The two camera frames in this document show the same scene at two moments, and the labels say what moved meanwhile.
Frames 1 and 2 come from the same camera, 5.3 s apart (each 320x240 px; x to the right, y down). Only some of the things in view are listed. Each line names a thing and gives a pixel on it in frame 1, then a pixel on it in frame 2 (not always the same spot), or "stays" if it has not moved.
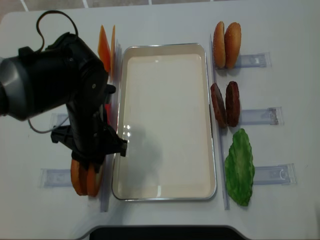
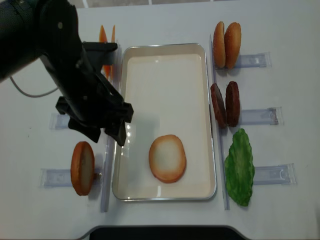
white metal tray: x=164 y=113 stays
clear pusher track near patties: x=270 y=116 stays
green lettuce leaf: x=239 y=168 stays
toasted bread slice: x=91 y=183 to x=167 y=158
